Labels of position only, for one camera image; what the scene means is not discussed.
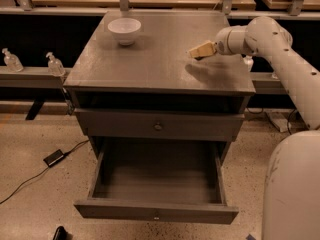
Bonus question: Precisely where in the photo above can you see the grey middle drawer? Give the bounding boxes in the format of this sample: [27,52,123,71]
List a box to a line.
[75,109,244,142]

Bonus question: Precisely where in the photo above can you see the clear pump bottle right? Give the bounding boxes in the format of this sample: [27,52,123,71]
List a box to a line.
[243,55,254,71]

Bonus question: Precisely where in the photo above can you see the grey drawer cabinet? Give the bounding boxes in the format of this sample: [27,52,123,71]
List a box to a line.
[64,10,255,156]

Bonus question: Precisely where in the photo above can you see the grey metal rail shelf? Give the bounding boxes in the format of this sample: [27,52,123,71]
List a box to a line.
[0,66,62,89]

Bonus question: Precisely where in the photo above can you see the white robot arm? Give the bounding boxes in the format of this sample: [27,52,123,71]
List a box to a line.
[188,16,320,240]

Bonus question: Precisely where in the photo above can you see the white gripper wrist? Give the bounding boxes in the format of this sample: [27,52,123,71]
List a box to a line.
[188,26,248,61]

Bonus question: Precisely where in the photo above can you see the clear pump bottle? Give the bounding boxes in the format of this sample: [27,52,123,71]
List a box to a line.
[243,55,254,71]
[46,52,66,77]
[2,48,24,72]

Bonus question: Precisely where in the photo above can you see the black power adapter brick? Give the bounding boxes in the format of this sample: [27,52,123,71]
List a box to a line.
[43,149,64,168]

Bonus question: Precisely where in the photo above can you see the clear pump bottle far left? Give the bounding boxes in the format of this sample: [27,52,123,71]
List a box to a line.
[2,48,24,72]

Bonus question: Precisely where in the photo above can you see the black object floor bottom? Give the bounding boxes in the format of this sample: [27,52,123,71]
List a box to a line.
[53,226,68,240]

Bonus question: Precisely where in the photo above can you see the grey open bottom drawer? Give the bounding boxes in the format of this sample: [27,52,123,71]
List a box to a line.
[74,138,238,224]

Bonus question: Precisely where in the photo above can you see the white ceramic bowl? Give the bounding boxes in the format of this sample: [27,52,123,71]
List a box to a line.
[107,18,142,45]

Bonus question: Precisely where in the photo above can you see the black adapter floor cable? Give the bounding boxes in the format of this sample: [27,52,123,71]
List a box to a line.
[0,139,90,206]

